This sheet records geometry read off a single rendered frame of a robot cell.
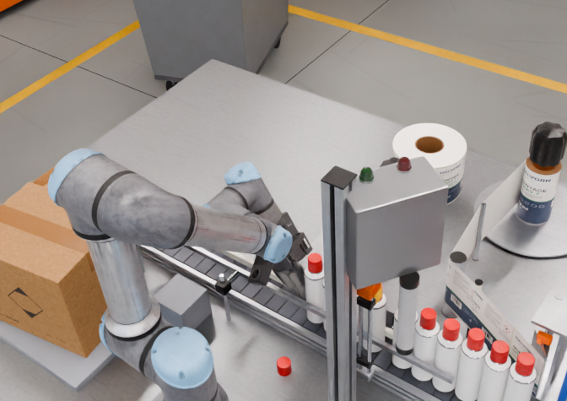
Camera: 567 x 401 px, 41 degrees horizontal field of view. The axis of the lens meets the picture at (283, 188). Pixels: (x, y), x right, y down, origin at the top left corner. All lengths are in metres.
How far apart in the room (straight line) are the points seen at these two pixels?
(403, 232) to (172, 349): 0.53
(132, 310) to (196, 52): 2.58
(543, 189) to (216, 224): 0.95
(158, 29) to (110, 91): 0.59
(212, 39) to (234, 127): 1.40
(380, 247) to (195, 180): 1.12
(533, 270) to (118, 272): 1.05
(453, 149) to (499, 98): 2.08
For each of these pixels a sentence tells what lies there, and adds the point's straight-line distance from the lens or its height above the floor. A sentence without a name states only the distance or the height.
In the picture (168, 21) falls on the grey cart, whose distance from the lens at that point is 3.94.
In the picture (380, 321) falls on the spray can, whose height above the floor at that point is 0.99.
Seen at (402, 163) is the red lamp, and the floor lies 1.49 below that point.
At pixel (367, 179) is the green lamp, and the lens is 1.29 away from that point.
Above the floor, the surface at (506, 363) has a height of 1.05.
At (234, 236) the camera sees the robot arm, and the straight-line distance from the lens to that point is 1.45.
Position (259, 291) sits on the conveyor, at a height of 0.88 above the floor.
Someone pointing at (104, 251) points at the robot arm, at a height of 1.35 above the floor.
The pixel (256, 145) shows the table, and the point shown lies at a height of 0.83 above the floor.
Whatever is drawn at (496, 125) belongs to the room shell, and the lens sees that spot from 3.98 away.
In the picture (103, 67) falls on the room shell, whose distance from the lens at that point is 4.65.
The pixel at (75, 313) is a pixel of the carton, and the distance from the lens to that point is 1.81.
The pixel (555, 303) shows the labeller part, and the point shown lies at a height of 1.14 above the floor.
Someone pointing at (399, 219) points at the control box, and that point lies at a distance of 1.29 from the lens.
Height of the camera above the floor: 2.32
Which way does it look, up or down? 41 degrees down
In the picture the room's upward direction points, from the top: 5 degrees counter-clockwise
